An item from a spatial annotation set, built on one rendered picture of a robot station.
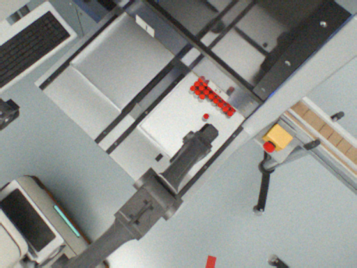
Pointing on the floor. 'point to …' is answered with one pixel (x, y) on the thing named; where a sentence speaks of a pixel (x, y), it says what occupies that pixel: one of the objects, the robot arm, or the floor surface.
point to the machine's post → (307, 77)
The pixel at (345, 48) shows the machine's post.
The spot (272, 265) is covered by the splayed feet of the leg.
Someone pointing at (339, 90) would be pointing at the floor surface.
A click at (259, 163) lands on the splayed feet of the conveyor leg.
